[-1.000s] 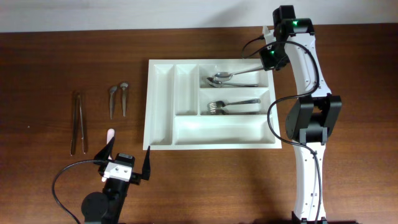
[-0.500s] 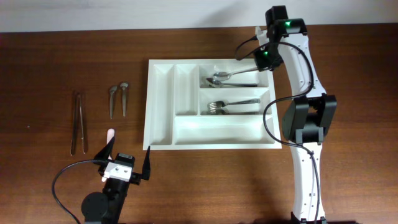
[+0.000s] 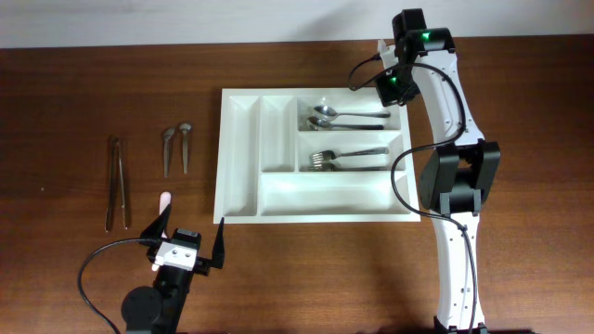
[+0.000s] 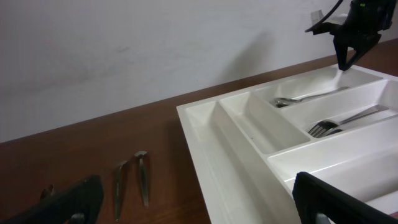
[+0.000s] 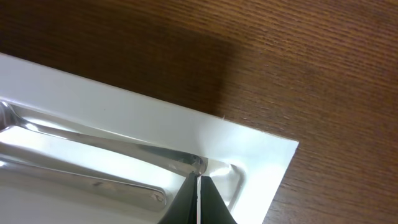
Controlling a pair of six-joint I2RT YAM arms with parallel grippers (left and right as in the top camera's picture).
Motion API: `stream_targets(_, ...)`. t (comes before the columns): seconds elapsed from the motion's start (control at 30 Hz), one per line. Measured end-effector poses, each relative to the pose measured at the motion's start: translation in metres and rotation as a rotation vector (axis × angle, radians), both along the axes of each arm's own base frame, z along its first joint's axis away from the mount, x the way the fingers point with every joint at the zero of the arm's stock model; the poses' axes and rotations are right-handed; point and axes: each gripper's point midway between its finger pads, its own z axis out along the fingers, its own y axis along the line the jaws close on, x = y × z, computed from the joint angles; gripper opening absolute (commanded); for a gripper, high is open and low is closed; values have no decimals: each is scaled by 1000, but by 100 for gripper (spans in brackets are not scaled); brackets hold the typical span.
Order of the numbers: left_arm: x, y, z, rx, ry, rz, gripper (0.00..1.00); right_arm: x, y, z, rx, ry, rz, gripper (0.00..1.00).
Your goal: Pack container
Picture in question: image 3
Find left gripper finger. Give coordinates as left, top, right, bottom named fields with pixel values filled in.
left=140, top=204, right=172, bottom=246
left=211, top=217, right=226, bottom=269

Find steel tablespoon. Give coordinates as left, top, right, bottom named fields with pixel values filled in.
left=306, top=116, right=384, bottom=131
left=313, top=105, right=391, bottom=121

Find small steel spoon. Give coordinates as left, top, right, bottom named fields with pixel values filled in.
left=179, top=122, right=192, bottom=174
left=162, top=127, right=175, bottom=177

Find steel kitchen tongs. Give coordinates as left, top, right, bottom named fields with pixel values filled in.
left=104, top=135, right=131, bottom=232

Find steel fork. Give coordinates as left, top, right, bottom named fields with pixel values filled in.
left=309, top=147, right=390, bottom=163
left=307, top=162, right=387, bottom=172

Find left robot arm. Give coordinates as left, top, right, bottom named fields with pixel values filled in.
left=122, top=205, right=225, bottom=334

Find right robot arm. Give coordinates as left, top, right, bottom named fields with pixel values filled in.
left=373, top=8, right=500, bottom=333

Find white plastic cutlery tray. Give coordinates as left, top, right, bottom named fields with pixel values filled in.
left=213, top=88, right=419, bottom=224

